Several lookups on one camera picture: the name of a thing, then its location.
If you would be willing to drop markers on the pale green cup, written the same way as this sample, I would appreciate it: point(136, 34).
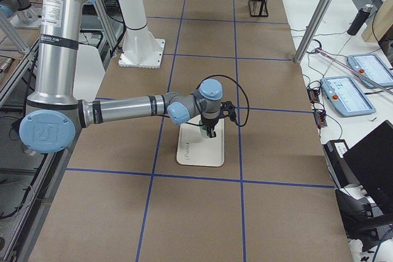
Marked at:
point(204, 131)

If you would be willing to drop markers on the black laptop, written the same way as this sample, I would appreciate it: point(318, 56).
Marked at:
point(371, 162)

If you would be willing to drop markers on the far blue teach pendant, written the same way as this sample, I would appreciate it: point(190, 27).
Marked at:
point(372, 67)

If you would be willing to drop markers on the grey aluminium post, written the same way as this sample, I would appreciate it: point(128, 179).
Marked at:
point(311, 29)

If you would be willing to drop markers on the black bottle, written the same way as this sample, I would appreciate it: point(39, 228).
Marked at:
point(360, 19)

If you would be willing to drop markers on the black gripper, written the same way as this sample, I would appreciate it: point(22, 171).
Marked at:
point(210, 121)

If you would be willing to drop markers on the blue teach pendant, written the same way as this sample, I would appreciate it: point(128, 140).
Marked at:
point(346, 96)
point(372, 67)

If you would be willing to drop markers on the black wire cup rack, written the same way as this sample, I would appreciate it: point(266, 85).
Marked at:
point(258, 8)

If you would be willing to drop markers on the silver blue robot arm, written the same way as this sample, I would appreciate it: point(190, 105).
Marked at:
point(68, 78)

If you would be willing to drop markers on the background blue robot arm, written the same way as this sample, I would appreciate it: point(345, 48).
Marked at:
point(10, 7)

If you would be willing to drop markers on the near blue teach pendant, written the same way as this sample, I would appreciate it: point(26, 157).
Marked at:
point(346, 96)

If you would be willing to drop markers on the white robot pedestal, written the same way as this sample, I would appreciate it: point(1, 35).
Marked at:
point(139, 48)

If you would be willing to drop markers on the white chair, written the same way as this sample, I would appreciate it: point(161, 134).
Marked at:
point(89, 73)

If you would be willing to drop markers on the black computer box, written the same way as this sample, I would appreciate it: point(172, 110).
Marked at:
point(341, 173)

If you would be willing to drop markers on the white rabbit tray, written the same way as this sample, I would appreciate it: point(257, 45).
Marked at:
point(194, 150)

